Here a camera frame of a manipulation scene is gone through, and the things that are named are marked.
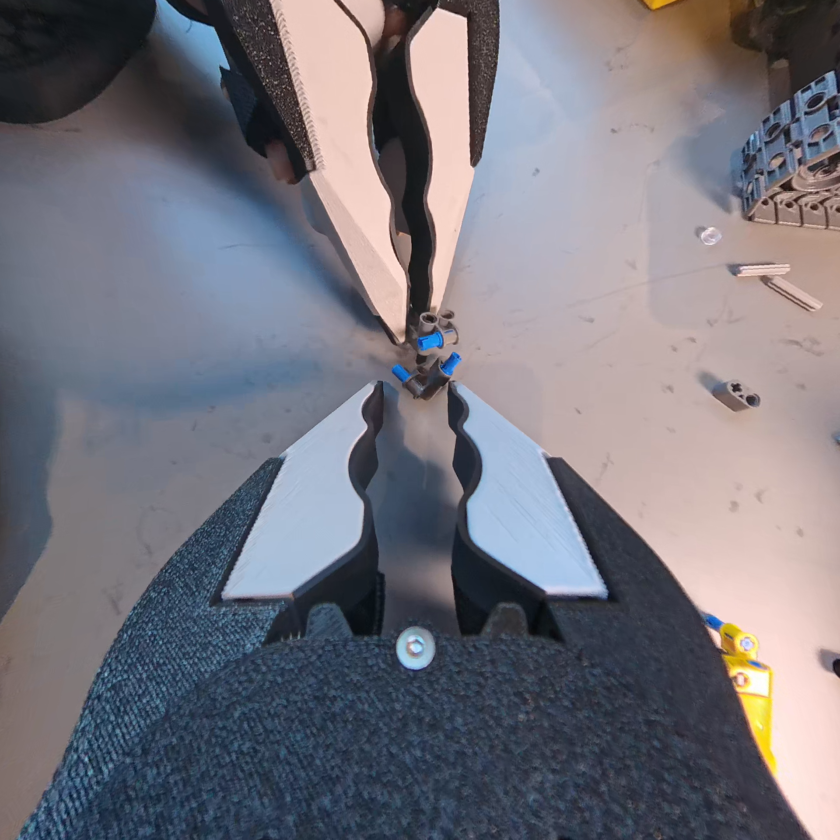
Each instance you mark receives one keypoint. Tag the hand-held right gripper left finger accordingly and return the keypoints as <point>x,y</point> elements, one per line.
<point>302,525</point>

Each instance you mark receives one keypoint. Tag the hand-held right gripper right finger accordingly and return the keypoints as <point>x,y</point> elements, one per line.
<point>531,525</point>

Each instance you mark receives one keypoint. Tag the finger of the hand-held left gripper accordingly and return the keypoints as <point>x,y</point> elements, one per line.
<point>341,131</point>
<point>449,98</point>

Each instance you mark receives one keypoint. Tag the grey two-hole connector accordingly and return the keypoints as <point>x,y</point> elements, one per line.
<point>736,395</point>
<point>433,384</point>

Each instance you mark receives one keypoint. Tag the blue axle pin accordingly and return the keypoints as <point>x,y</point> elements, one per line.
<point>451,363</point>

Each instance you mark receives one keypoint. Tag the grey bent beam assembly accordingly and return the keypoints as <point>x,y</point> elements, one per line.
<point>430,326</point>

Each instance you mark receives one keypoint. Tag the person's left forearm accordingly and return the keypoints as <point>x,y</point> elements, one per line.
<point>65,52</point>

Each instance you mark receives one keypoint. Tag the grey desk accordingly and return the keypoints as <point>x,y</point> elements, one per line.
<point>590,197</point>

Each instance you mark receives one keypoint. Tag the person's left hand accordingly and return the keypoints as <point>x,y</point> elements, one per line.
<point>283,164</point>

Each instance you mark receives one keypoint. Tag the clear round stud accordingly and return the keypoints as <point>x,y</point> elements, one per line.
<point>711,235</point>

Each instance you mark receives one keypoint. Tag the black pin connector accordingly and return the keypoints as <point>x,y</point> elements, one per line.
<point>832,663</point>

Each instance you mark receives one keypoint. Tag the yellow tracked brick bulldozer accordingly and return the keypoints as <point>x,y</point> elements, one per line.
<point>794,151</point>

